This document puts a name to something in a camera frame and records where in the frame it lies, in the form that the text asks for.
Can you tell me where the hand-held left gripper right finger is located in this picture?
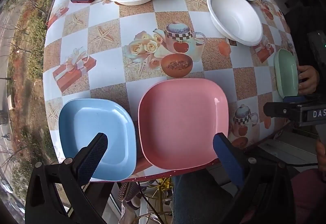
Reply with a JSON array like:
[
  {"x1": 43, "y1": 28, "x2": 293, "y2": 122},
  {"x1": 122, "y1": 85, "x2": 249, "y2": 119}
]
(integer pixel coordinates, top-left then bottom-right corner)
[{"x1": 213, "y1": 133, "x2": 297, "y2": 224}]

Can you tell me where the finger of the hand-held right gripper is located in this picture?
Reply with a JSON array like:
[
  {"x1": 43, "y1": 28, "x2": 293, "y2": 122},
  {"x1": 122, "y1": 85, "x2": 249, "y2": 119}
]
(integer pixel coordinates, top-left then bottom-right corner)
[
  {"x1": 283, "y1": 94, "x2": 321, "y2": 104},
  {"x1": 263, "y1": 102, "x2": 301, "y2": 121}
]

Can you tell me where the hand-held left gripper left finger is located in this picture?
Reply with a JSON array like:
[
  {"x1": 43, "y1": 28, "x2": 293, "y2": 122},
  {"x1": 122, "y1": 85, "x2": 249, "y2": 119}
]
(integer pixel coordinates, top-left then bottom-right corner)
[{"x1": 25, "y1": 132, "x2": 109, "y2": 224}]

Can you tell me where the green plate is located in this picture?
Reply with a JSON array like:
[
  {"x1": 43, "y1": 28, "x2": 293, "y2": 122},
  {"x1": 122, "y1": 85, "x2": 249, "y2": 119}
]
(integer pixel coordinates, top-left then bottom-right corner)
[{"x1": 274, "y1": 48, "x2": 300, "y2": 97}]

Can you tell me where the blue square plate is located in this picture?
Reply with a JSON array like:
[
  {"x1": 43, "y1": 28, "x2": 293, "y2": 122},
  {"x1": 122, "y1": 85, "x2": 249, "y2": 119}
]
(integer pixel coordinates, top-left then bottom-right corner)
[{"x1": 58, "y1": 98, "x2": 137, "y2": 181}]

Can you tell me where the pink square plate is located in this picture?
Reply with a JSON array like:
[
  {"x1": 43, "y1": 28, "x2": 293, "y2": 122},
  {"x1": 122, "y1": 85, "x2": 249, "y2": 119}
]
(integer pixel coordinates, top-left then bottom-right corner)
[{"x1": 138, "y1": 78, "x2": 229, "y2": 170}]

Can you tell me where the person's leg in jeans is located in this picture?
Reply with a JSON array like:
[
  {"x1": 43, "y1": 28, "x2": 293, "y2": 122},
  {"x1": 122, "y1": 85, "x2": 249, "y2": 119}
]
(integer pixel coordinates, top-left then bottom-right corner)
[{"x1": 172, "y1": 170, "x2": 236, "y2": 224}]

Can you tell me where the gold metal stand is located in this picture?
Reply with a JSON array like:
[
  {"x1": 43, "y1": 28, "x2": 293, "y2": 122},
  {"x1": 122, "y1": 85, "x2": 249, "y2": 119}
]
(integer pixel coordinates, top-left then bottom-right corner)
[{"x1": 139, "y1": 178, "x2": 174, "y2": 224}]

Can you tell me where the person's maroon clothing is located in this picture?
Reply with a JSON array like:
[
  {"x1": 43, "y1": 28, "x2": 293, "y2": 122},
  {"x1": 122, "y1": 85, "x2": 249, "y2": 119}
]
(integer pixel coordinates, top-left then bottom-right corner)
[{"x1": 290, "y1": 167, "x2": 326, "y2": 224}]

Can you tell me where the printed checkered tablecloth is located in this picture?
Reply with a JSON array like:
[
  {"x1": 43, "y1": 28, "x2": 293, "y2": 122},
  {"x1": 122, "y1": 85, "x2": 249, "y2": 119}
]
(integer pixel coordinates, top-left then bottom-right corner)
[{"x1": 43, "y1": 0, "x2": 300, "y2": 184}]

